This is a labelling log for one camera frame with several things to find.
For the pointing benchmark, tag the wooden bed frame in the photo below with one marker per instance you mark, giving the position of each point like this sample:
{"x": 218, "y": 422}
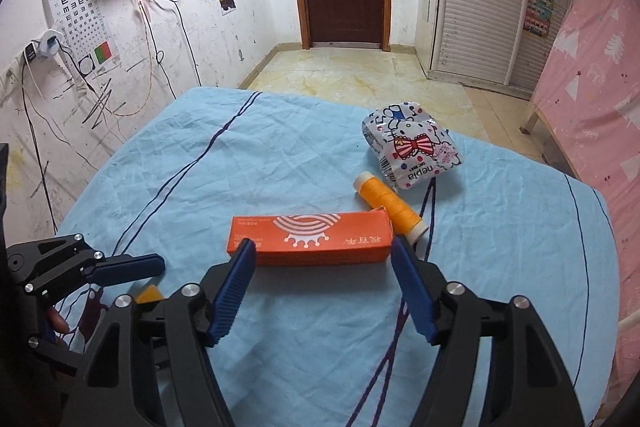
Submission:
{"x": 537, "y": 127}

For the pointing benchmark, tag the white louvered wardrobe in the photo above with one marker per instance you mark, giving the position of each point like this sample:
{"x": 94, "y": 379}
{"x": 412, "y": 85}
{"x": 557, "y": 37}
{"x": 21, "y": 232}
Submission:
{"x": 480, "y": 2}

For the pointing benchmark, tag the white metal frame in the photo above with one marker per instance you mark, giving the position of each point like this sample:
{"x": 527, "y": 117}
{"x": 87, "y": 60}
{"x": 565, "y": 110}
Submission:
{"x": 627, "y": 322}

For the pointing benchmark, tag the person's left hand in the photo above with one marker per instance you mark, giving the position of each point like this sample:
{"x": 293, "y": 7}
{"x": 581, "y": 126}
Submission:
{"x": 59, "y": 322}

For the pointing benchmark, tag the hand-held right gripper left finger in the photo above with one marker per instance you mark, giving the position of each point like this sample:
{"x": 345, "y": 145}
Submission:
{"x": 230, "y": 297}

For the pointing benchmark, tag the orange cardboard box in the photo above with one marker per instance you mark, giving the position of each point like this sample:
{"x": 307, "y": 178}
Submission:
{"x": 310, "y": 237}

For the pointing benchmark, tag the pink printed curtain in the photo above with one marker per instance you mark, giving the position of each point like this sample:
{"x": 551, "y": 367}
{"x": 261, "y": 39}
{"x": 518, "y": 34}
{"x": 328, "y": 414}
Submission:
{"x": 600, "y": 77}

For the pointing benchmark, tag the white power adapter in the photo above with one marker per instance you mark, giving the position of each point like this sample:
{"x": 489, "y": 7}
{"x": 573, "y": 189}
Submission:
{"x": 51, "y": 46}

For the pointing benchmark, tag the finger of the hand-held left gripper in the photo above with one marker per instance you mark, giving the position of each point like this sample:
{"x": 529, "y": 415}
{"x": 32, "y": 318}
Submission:
{"x": 130, "y": 268}

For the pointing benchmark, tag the orange thread spool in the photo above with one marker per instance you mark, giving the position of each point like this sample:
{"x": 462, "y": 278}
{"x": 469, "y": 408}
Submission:
{"x": 395, "y": 209}

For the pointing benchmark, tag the cartoon print tissue pack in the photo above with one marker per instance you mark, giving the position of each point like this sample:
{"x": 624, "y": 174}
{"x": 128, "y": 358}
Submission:
{"x": 412, "y": 147}

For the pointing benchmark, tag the yellow snack packet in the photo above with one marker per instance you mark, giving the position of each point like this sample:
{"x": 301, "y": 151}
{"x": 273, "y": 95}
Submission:
{"x": 151, "y": 295}

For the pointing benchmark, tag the light blue tablecloth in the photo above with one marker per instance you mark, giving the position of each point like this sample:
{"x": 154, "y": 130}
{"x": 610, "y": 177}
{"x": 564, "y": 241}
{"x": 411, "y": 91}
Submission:
{"x": 310, "y": 147}

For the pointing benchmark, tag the eye chart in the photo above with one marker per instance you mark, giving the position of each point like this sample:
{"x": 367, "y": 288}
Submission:
{"x": 75, "y": 2}

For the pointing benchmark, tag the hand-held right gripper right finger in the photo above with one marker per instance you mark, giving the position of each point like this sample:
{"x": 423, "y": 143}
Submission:
{"x": 412, "y": 292}

